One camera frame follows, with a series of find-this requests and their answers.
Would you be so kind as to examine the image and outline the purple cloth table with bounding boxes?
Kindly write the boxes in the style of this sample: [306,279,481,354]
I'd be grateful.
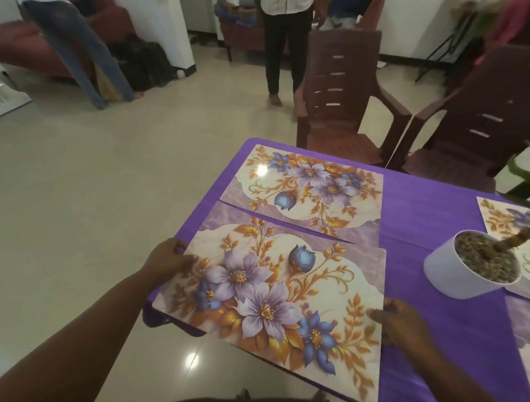
[142,137,530,402]

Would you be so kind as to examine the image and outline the reddish brown chair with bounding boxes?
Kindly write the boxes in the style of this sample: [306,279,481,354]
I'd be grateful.
[356,0,386,32]

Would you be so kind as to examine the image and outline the red sofa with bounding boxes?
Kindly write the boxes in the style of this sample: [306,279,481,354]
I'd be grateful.
[0,4,137,82]

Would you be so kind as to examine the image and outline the white appliance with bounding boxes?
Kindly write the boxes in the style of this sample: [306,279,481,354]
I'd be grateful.
[0,68,33,118]

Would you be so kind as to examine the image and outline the person's left forearm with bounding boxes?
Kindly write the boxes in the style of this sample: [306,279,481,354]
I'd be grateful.
[0,269,166,402]

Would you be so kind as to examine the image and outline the wooden folding table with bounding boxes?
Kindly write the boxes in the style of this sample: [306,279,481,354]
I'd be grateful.
[415,0,497,83]

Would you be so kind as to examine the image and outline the person's right hand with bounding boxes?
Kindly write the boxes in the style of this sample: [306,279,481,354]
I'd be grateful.
[366,297,433,361]

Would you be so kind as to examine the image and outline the blue jeans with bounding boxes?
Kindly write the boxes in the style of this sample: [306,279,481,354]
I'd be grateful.
[18,0,144,112]

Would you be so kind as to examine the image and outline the brown plastic chair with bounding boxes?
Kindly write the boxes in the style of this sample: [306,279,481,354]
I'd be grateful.
[294,29,413,166]
[387,43,530,194]

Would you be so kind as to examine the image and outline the green plant with white pot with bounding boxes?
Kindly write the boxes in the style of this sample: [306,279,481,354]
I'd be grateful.
[423,142,530,300]

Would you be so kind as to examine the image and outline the person's right forearm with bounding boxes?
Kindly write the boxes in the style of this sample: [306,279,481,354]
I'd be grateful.
[407,343,497,402]

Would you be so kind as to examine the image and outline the black bag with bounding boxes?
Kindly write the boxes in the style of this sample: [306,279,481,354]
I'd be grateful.
[107,37,177,93]

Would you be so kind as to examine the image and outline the person's left hand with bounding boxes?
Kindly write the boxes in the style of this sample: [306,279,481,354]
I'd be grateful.
[140,237,199,290]

